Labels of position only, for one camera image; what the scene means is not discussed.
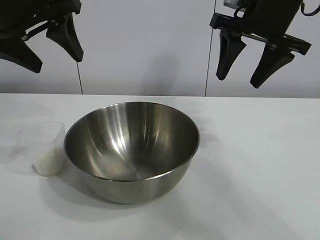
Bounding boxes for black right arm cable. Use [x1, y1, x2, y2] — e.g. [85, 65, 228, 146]
[299, 0, 320, 16]

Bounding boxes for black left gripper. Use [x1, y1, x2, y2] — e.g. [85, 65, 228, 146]
[0, 0, 85, 74]

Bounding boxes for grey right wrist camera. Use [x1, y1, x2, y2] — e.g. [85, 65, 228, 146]
[223, 0, 245, 8]

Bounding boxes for white rice grains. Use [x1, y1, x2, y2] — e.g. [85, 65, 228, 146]
[33, 146, 63, 178]

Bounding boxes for stainless steel mixing bowl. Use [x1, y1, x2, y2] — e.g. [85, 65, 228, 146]
[63, 101, 202, 205]

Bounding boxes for clear plastic measuring cup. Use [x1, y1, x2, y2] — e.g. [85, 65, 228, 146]
[16, 121, 66, 178]

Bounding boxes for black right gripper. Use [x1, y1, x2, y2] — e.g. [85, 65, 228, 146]
[209, 0, 312, 89]

